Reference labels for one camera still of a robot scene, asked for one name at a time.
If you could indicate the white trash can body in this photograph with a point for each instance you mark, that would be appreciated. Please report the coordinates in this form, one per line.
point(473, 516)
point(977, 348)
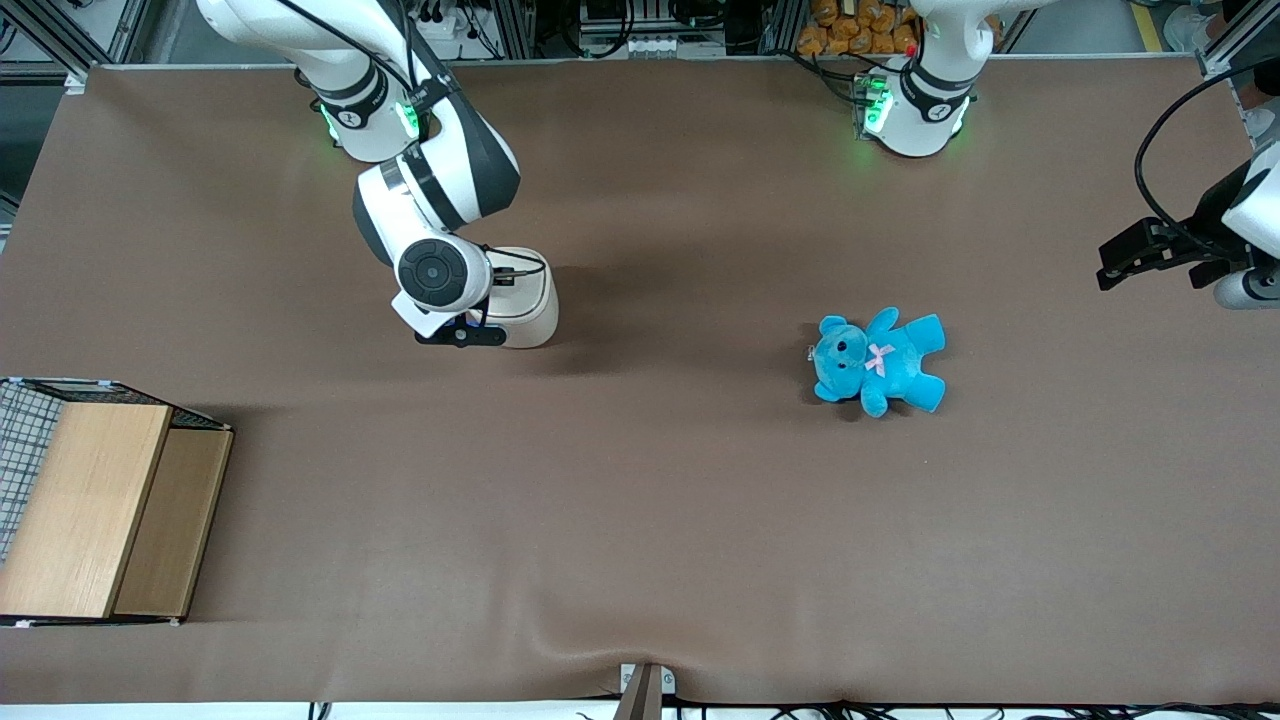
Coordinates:
point(530, 310)

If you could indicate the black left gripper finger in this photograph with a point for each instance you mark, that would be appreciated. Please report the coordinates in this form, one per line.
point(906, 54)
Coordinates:
point(1215, 272)
point(1150, 240)

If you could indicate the blue teddy bear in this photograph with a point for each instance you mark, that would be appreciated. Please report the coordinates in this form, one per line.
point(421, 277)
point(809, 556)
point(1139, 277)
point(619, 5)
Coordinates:
point(895, 355)

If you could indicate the brown table cloth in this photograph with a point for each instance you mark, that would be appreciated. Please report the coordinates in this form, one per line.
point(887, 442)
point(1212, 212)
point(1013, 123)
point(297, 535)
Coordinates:
point(700, 520)

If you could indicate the aluminium frame profile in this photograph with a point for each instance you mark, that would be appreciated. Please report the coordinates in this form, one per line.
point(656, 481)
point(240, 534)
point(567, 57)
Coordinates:
point(55, 35)
point(1235, 40)

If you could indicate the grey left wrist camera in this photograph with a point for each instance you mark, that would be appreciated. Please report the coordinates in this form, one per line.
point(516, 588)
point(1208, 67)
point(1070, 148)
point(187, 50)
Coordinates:
point(1245, 290)

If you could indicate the white power strip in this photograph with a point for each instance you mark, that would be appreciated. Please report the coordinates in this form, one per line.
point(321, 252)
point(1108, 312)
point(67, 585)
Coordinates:
point(440, 24)

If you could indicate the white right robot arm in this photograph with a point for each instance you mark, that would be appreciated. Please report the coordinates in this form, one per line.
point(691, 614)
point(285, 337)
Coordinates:
point(440, 170)

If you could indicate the wooden shelf box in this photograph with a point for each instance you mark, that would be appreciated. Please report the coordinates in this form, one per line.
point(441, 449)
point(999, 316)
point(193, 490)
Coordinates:
point(85, 500)

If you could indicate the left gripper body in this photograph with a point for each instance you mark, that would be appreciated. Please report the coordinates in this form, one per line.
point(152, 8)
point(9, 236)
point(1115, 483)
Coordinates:
point(1203, 243)

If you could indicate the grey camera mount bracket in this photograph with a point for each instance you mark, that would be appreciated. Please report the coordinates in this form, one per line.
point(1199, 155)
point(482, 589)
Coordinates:
point(645, 690)

